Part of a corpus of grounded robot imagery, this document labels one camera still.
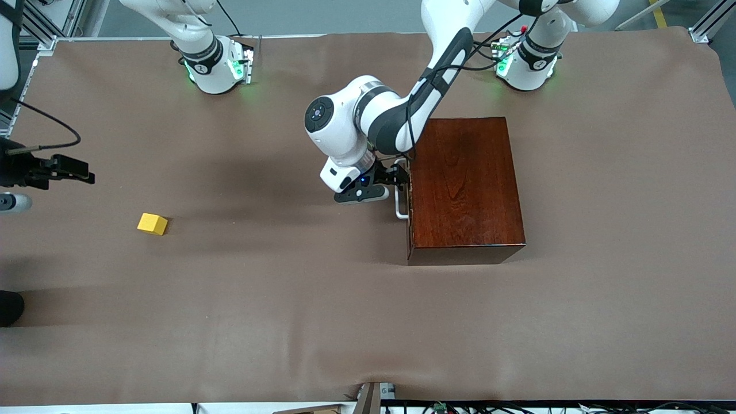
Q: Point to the aluminium frame profile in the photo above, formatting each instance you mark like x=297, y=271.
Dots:
x=89, y=14
x=40, y=23
x=710, y=23

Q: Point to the black ribbed round object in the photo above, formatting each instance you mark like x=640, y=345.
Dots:
x=8, y=307

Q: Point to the brown cardboard piece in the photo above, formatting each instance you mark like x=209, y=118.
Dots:
x=310, y=409

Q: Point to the brown table cloth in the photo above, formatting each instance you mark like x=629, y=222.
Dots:
x=287, y=316

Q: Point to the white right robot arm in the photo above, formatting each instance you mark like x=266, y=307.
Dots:
x=210, y=75

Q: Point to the dark brown wooden cabinet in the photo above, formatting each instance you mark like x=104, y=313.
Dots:
x=466, y=190

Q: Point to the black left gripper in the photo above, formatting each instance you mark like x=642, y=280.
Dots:
x=384, y=174

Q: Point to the yellow wooden block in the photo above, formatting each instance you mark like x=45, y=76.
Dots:
x=152, y=223

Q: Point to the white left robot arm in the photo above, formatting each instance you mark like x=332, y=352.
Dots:
x=345, y=126

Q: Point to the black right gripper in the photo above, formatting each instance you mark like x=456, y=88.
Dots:
x=18, y=170

